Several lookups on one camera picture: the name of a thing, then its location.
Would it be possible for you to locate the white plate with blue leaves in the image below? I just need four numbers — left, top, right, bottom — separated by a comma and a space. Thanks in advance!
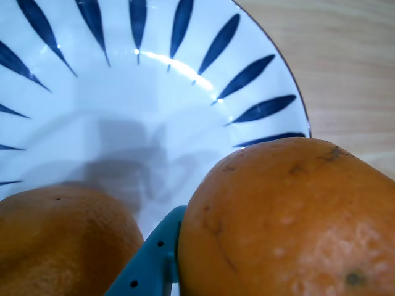
0, 0, 312, 296

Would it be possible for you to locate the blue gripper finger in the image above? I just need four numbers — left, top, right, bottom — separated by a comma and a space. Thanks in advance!
103, 205, 188, 296

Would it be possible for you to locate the large round orange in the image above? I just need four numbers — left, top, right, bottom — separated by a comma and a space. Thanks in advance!
0, 184, 145, 296

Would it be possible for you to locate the small scarred orange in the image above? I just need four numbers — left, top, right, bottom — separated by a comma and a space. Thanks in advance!
178, 137, 395, 296

